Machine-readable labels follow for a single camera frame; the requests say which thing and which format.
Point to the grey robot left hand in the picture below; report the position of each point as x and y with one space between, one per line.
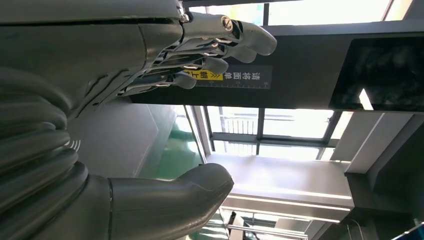
82 49

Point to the black and yellow label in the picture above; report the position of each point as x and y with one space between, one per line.
245 78

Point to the black scanner column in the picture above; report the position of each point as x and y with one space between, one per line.
298 66

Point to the glossy black scanner screen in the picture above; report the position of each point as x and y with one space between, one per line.
381 73

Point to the dark window frame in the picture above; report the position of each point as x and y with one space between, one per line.
261 122

